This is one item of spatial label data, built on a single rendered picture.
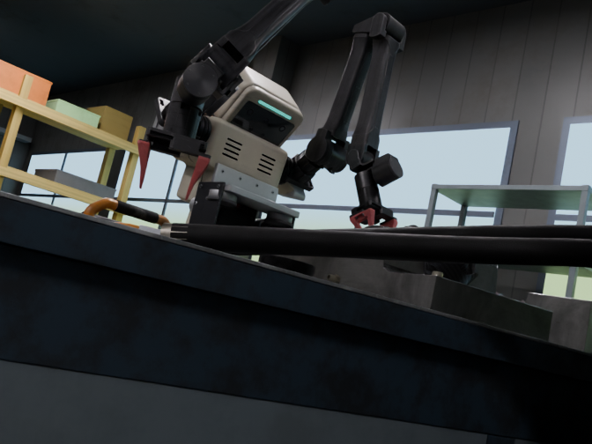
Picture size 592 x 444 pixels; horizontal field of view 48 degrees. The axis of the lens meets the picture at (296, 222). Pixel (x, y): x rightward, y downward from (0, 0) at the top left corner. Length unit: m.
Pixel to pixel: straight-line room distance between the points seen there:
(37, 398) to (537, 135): 4.07
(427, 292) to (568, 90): 3.62
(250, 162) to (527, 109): 3.03
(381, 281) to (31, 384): 0.59
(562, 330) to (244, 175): 0.86
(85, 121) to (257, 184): 5.19
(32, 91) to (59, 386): 6.08
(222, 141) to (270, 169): 0.19
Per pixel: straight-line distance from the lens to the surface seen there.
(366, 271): 1.06
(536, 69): 4.67
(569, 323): 1.33
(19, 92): 6.55
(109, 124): 7.06
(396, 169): 1.70
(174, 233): 0.73
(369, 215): 1.63
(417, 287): 0.97
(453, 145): 4.70
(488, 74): 4.83
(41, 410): 0.60
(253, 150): 1.76
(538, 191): 3.62
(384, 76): 1.83
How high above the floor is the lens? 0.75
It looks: 9 degrees up
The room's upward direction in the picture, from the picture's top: 13 degrees clockwise
